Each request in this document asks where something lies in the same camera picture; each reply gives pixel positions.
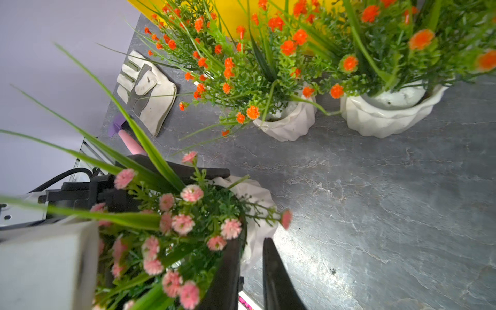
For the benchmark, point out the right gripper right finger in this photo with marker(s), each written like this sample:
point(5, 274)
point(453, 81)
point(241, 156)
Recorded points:
point(279, 292)

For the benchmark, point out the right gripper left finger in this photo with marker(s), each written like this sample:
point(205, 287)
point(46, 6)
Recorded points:
point(224, 289)

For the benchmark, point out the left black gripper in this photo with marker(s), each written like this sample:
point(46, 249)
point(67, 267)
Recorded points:
point(83, 195)

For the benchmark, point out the pink flower pot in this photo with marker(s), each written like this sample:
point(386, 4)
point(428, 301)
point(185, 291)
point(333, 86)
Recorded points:
point(165, 253)

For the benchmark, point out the orange flower pot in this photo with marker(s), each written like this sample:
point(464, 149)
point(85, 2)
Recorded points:
point(266, 74)
point(390, 62)

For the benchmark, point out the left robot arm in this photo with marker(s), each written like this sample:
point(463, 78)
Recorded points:
point(14, 217)

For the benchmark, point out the yellow rack with shelves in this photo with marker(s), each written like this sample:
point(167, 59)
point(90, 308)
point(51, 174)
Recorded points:
point(230, 11)

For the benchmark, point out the beige gardening glove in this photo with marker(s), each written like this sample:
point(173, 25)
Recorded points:
point(147, 90)

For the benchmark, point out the purple trowel pink handle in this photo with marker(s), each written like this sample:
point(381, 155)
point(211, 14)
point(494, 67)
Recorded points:
point(117, 127)

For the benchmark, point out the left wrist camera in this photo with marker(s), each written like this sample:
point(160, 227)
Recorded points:
point(49, 267)

